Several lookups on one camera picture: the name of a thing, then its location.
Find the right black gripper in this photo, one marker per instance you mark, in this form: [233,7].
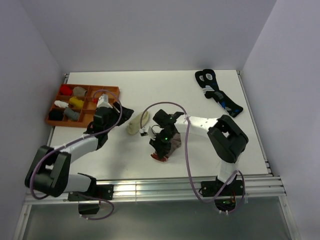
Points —
[161,148]

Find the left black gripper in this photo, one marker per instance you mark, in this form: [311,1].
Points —
[126,113]

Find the mauve sock with red stripe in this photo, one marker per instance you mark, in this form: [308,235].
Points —
[176,143]

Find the cream ankle sock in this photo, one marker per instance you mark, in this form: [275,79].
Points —
[133,126]

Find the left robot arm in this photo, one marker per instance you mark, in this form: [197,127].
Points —
[49,173]

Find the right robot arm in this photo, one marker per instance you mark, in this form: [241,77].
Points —
[226,137]

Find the grey rolled sock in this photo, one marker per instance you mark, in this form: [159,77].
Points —
[71,114]

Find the orange compartment tray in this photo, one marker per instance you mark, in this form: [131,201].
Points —
[89,107]

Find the yellow rolled sock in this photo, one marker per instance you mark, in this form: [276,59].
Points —
[76,102]

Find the taupe rolled sock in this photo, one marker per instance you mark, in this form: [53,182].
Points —
[79,92]

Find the black rolled sock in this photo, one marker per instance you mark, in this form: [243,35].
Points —
[56,115]

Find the white rolled sock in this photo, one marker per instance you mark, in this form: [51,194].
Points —
[61,104]

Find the red rolled sock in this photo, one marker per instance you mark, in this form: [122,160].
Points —
[65,90]

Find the black patterned sock front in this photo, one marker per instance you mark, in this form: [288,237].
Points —
[212,91]

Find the black patterned sock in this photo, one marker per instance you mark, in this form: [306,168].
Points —
[212,91]
[200,79]

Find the black patterned sock back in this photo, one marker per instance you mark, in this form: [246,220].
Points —
[200,79]

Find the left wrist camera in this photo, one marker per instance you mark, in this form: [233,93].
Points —
[102,101]

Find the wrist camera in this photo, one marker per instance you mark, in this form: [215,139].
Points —
[102,101]
[145,131]

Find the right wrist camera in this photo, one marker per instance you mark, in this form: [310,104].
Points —
[145,131]

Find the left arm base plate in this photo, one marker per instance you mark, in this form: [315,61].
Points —
[101,192]

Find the aluminium front rail frame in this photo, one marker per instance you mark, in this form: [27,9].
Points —
[179,189]

